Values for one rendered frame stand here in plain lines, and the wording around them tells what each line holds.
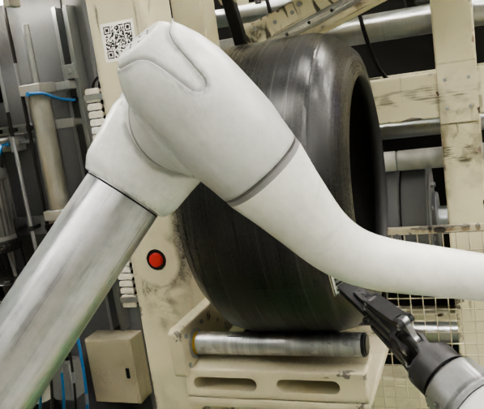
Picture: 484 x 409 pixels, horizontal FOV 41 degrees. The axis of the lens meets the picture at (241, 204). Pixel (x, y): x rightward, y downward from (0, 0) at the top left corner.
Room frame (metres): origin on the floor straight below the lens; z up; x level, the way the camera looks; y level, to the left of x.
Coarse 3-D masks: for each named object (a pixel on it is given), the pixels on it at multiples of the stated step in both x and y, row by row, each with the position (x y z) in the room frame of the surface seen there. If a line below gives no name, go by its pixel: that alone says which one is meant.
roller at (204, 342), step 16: (208, 336) 1.20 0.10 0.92; (224, 336) 1.19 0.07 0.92; (240, 336) 1.17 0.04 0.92; (256, 336) 1.16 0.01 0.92; (272, 336) 1.15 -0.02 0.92; (288, 336) 1.14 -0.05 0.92; (304, 336) 1.13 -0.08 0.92; (320, 336) 1.12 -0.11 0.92; (336, 336) 1.11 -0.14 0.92; (352, 336) 1.10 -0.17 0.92; (368, 336) 1.11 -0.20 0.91; (208, 352) 1.19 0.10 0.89; (224, 352) 1.18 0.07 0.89; (240, 352) 1.17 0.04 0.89; (256, 352) 1.16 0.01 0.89; (272, 352) 1.14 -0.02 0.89; (288, 352) 1.13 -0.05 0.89; (304, 352) 1.12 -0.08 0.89; (320, 352) 1.11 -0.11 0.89; (336, 352) 1.10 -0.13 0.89; (352, 352) 1.09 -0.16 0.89; (368, 352) 1.10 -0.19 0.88
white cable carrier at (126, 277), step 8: (88, 88) 1.35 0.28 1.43; (96, 88) 1.34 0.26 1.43; (96, 104) 1.35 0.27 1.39; (96, 112) 1.35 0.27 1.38; (104, 112) 1.35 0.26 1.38; (96, 120) 1.35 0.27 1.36; (96, 128) 1.35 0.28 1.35; (128, 264) 1.34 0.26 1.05; (128, 272) 1.34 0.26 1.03; (128, 280) 1.35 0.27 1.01; (128, 288) 1.35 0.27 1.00; (128, 296) 1.35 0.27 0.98; (136, 296) 1.35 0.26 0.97; (128, 304) 1.35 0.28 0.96; (136, 304) 1.34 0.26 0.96
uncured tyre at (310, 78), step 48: (240, 48) 1.22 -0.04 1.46; (288, 48) 1.15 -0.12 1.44; (336, 48) 1.16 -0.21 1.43; (288, 96) 1.04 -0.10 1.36; (336, 96) 1.06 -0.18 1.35; (336, 144) 1.01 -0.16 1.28; (192, 192) 1.05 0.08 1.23; (336, 192) 0.99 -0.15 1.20; (384, 192) 1.40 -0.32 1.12; (192, 240) 1.06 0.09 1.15; (240, 240) 1.02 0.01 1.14; (240, 288) 1.05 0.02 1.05; (288, 288) 1.02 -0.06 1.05
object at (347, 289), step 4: (340, 284) 1.01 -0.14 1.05; (344, 284) 1.01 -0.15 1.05; (348, 284) 1.01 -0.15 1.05; (340, 288) 1.00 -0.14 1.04; (344, 288) 1.00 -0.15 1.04; (348, 288) 1.00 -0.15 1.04; (352, 288) 1.00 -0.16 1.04; (356, 288) 0.99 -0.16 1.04; (364, 288) 0.99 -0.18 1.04; (344, 292) 0.99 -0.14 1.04; (348, 292) 0.99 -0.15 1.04; (352, 292) 0.99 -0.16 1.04; (368, 292) 0.98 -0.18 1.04; (348, 296) 0.98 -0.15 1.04; (352, 296) 0.98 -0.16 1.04; (352, 300) 0.97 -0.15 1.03; (356, 300) 0.97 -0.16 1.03; (356, 304) 0.97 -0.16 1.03; (360, 304) 0.96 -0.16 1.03; (360, 308) 0.96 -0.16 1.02; (364, 312) 0.95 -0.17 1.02
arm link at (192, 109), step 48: (144, 48) 0.62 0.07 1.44; (192, 48) 0.62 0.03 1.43; (144, 96) 0.62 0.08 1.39; (192, 96) 0.61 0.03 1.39; (240, 96) 0.62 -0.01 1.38; (144, 144) 0.69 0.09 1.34; (192, 144) 0.61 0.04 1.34; (240, 144) 0.61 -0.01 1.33; (288, 144) 0.63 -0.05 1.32; (240, 192) 0.63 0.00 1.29
